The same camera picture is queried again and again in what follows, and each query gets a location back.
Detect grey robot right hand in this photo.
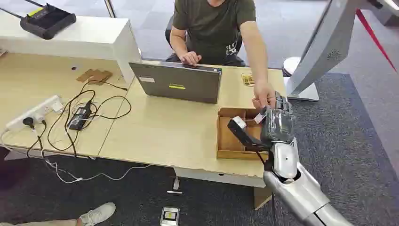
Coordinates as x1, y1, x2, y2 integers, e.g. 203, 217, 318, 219
260, 91, 297, 145

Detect person's right hand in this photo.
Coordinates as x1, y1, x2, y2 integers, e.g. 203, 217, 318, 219
179, 51, 203, 67

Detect person's left hand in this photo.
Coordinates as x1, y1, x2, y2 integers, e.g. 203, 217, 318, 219
252, 80, 277, 110

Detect printed card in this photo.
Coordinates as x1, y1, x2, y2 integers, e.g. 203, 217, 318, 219
241, 73, 255, 87

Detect grey laptop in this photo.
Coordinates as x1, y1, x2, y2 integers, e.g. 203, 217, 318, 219
128, 61, 223, 105

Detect person in seat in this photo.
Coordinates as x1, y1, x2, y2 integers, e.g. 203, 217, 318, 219
165, 0, 278, 110

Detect white round base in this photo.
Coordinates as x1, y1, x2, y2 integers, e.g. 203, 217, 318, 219
282, 56, 302, 77

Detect wooden card box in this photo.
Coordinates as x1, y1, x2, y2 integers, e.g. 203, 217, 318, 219
216, 107, 272, 161

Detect wooden desk leg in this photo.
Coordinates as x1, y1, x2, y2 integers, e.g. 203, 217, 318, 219
254, 186, 273, 210

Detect silver kiosk stand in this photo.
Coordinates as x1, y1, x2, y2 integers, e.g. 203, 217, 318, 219
284, 0, 399, 102

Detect metal pole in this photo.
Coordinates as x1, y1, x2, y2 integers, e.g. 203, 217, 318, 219
104, 0, 117, 19

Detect brown cardboard pieces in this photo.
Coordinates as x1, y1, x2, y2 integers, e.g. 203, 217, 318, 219
76, 68, 113, 86

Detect white desk shelf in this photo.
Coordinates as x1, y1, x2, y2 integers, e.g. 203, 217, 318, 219
0, 14, 143, 85

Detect red strip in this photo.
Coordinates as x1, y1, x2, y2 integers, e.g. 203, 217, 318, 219
355, 8, 399, 74

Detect black power adapter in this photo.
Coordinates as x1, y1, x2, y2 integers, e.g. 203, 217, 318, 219
66, 100, 95, 131

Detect silver device with yellow label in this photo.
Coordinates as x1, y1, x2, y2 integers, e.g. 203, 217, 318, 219
159, 206, 181, 226

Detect black tray with yellow label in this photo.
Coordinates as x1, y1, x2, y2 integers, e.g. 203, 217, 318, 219
19, 3, 77, 40

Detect white power strip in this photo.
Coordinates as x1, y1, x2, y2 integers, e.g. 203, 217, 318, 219
5, 95, 65, 132

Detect white shoe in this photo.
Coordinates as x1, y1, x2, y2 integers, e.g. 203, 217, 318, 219
79, 202, 117, 226

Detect person's leg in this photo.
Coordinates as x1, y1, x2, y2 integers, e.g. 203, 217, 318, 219
0, 218, 83, 226

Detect black adapter cable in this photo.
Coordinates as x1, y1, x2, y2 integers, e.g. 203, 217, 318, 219
47, 80, 133, 157

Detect metal desk foot bracket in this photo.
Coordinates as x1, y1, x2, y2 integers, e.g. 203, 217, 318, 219
166, 177, 184, 196

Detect white cable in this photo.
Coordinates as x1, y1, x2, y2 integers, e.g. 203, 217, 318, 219
40, 149, 152, 185

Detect black plug with cable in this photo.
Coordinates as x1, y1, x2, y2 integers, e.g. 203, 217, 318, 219
22, 117, 48, 159

